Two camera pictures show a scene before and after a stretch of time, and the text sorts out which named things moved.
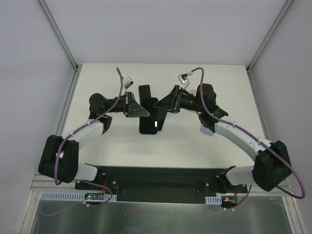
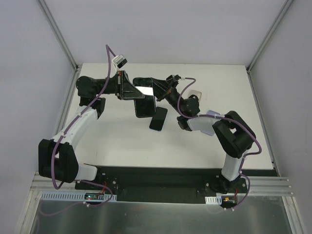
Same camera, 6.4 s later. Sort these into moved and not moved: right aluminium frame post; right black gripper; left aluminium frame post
Moved: right black gripper
Not moved: left aluminium frame post; right aluminium frame post
